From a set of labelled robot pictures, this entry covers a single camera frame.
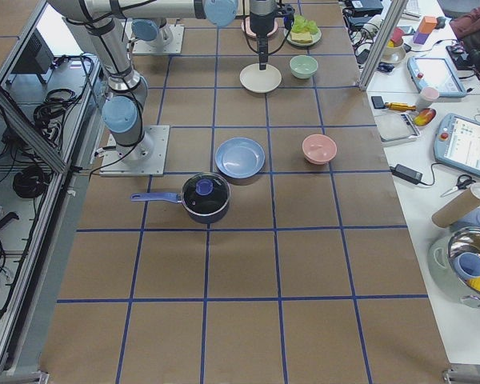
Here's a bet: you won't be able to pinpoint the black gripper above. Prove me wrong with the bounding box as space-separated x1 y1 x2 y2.
250 11 277 70

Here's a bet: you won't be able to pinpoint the pink plate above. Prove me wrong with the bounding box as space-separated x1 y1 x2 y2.
241 17 278 38

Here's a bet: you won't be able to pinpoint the blue plate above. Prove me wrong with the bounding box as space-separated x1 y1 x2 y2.
214 137 266 179

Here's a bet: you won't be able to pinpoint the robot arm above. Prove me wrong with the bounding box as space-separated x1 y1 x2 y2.
50 0 282 70
64 18 153 162

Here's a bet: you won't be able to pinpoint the green plate with food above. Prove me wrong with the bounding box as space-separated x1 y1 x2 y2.
288 30 322 47

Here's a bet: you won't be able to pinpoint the green lettuce leaf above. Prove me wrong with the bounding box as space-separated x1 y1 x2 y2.
291 15 319 34

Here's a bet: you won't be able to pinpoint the bread slice on plate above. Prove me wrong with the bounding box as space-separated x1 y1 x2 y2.
290 31 313 44

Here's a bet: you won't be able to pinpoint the cream white plate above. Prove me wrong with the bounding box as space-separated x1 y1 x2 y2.
239 63 282 94

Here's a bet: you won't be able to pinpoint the mint green bowl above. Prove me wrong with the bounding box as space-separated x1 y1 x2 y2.
290 55 318 79

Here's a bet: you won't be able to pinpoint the pink bowl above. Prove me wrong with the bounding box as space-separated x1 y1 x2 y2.
302 134 338 165

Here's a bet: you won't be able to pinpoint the beige bowl with toys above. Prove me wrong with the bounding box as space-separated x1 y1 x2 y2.
382 27 406 63

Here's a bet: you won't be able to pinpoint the glass pan lid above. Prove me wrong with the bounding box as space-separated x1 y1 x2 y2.
182 173 230 215

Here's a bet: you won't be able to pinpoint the dark blue saucepan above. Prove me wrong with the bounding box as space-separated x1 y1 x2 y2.
130 183 231 224

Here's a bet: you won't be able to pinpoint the pink cup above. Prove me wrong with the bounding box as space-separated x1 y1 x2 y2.
415 86 440 111

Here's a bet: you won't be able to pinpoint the teach pendant far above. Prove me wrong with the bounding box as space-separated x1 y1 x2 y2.
406 56 467 98

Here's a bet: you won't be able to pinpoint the teach pendant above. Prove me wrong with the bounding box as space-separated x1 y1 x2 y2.
406 56 467 98
434 114 480 177

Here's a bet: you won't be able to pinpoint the black power adapter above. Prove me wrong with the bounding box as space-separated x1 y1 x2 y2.
390 164 422 185

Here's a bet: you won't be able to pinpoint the teach pendant near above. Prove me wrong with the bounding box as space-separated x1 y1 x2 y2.
434 114 480 177

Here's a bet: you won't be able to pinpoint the scissors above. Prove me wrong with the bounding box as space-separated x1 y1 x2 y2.
441 174 475 198

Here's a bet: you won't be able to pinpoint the cardboard tube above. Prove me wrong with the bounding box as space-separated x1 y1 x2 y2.
431 182 480 228

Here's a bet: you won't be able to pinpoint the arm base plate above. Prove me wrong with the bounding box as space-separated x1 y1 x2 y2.
130 24 185 56
99 125 170 177

